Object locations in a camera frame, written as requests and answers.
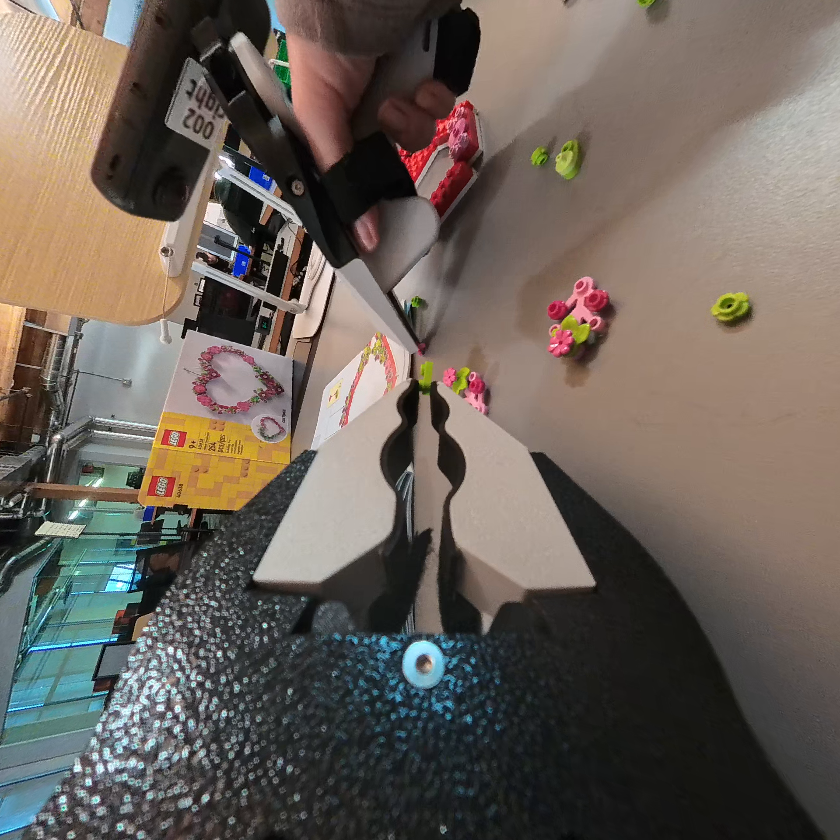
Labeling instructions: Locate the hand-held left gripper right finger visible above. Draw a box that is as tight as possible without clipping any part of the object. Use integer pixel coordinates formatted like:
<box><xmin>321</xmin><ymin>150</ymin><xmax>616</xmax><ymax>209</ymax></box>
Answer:
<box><xmin>431</xmin><ymin>382</ymin><xmax>598</xmax><ymax>634</ymax></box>

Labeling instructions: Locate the light wooden panel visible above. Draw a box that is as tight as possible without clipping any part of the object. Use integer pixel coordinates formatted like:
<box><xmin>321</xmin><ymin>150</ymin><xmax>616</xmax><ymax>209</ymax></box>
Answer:
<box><xmin>0</xmin><ymin>12</ymin><xmax>221</xmax><ymax>327</ymax></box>

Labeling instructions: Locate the yellow white toy box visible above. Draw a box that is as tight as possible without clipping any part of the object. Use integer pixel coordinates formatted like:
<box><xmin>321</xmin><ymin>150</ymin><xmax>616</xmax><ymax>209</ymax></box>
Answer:
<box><xmin>138</xmin><ymin>330</ymin><xmax>294</xmax><ymax>511</ymax></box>

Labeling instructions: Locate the small pink lego flower cluster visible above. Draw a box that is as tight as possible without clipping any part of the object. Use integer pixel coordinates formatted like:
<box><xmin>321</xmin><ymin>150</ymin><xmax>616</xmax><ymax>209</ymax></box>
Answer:
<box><xmin>443</xmin><ymin>367</ymin><xmax>490</xmax><ymax>416</ymax></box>

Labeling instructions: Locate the black computer monitor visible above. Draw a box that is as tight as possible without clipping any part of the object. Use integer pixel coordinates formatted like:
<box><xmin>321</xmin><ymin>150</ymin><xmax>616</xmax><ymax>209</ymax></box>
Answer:
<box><xmin>197</xmin><ymin>274</ymin><xmax>253</xmax><ymax>322</ymax></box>

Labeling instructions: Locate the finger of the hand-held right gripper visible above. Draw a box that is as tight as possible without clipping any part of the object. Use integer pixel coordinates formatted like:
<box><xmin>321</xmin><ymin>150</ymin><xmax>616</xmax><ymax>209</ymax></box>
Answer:
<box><xmin>335</xmin><ymin>258</ymin><xmax>424</xmax><ymax>357</ymax></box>

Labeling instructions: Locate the silver metal pipe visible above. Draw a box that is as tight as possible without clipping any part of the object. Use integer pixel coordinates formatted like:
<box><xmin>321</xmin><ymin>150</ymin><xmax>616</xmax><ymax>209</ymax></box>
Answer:
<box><xmin>46</xmin><ymin>415</ymin><xmax>158</xmax><ymax>483</ymax></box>

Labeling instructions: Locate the white desk frame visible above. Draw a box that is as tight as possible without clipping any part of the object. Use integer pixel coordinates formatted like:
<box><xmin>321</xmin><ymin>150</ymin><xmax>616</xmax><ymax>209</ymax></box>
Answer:
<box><xmin>193</xmin><ymin>260</ymin><xmax>308</xmax><ymax>315</ymax></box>

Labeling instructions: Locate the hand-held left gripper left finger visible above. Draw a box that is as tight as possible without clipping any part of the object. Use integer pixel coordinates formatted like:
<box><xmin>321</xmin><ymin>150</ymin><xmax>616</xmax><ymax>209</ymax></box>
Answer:
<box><xmin>251</xmin><ymin>378</ymin><xmax>421</xmax><ymax>632</ymax></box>

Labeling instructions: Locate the red lego heart section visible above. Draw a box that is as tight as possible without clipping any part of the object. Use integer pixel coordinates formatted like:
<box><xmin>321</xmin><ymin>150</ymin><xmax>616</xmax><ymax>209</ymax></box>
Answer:
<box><xmin>397</xmin><ymin>101</ymin><xmax>487</xmax><ymax>221</ymax></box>

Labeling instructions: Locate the pink lego branch flower cluster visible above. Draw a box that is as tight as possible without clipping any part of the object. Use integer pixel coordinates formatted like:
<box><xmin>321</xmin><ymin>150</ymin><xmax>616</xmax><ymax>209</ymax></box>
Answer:
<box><xmin>546</xmin><ymin>276</ymin><xmax>612</xmax><ymax>361</ymax></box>

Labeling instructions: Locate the person's right hand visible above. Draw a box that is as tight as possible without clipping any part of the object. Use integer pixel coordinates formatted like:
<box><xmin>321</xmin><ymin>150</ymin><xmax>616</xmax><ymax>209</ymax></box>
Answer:
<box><xmin>287</xmin><ymin>33</ymin><xmax>457</xmax><ymax>255</ymax></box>

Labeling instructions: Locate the instruction booklet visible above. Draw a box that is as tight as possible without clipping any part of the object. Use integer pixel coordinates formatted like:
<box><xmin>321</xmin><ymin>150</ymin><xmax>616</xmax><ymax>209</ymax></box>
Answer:
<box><xmin>311</xmin><ymin>331</ymin><xmax>416</xmax><ymax>452</ymax></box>

